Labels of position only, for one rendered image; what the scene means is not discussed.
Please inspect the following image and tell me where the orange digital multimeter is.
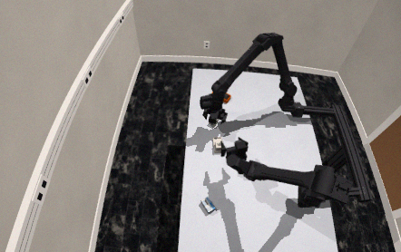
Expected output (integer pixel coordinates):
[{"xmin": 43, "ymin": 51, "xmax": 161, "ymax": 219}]
[{"xmin": 223, "ymin": 93, "xmax": 231, "ymax": 103}]

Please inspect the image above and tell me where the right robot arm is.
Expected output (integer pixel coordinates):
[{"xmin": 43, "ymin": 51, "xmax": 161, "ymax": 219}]
[{"xmin": 200, "ymin": 33, "xmax": 298, "ymax": 124}]

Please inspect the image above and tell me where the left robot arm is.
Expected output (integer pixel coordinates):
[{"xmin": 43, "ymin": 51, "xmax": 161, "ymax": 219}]
[{"xmin": 226, "ymin": 140, "xmax": 353, "ymax": 208}]

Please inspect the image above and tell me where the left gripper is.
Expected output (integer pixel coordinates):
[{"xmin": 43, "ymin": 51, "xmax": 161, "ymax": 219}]
[{"xmin": 220, "ymin": 137, "xmax": 248, "ymax": 159}]

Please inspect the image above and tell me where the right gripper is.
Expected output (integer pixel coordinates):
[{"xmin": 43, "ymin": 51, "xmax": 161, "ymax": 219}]
[{"xmin": 202, "ymin": 109, "xmax": 228, "ymax": 124}]

